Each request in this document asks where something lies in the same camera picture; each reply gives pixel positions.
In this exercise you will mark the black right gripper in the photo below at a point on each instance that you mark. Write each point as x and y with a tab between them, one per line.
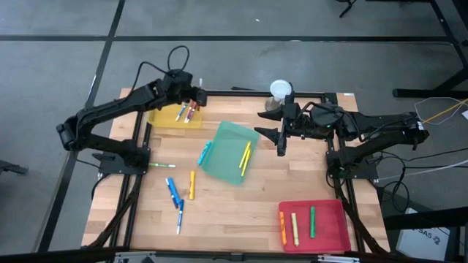
292	126

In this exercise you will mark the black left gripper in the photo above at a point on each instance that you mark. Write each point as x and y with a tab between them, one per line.
195	96

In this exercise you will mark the green translucent plastic bin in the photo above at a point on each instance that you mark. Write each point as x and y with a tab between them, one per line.
226	157

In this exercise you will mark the green thick marker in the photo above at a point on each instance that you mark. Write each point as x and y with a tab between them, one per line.
312	222

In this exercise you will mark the light green highlighter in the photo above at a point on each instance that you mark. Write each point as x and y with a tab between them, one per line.
294	229

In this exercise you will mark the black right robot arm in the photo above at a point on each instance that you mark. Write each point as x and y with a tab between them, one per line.
384	126

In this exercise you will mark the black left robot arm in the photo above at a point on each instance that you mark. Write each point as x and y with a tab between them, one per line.
109	106

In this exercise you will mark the yellow translucent plastic bin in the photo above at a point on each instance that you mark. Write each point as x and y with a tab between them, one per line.
168	118

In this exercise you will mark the teal thick marker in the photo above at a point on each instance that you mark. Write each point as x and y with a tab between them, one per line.
204	153

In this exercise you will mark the green white thin marker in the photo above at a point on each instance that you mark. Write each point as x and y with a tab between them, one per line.
162	165

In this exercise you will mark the yellow-orange thick marker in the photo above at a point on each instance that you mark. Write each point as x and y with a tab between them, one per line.
192	185

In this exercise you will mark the red translucent plastic bin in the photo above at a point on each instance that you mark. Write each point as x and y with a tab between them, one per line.
329	233

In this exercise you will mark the black floor stand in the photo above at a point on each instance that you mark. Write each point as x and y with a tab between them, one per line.
345	11

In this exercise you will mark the white box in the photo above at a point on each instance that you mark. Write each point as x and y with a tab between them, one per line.
420	237

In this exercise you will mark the grey floor leg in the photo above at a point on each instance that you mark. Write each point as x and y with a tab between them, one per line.
11	167

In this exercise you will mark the black rig beam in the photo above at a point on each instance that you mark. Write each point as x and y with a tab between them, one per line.
55	255

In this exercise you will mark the black aluminium table frame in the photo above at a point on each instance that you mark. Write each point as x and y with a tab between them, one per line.
237	93

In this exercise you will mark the black desk frame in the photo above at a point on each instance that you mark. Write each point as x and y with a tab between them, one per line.
420	93

